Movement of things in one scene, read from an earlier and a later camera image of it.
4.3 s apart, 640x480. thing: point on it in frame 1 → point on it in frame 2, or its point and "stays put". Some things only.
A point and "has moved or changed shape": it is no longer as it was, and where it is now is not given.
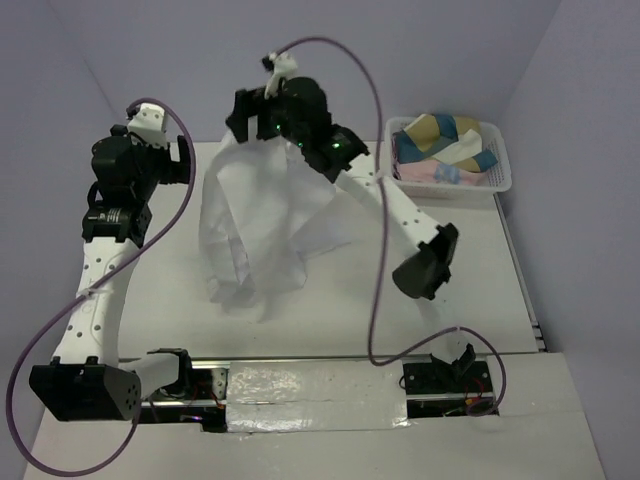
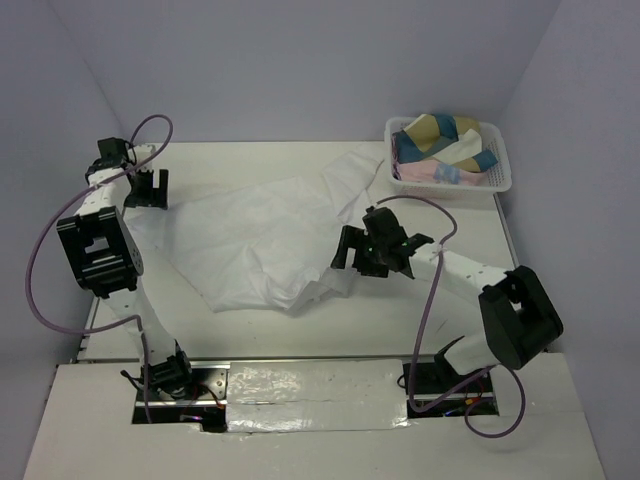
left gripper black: [175, 172] → [154, 197]
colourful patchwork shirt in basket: [445, 138] stays put
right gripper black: [251, 102] → [355, 238]
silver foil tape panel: [315, 396] stays put
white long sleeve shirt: [261, 208] has moved or changed shape
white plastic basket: [497, 179] stays put
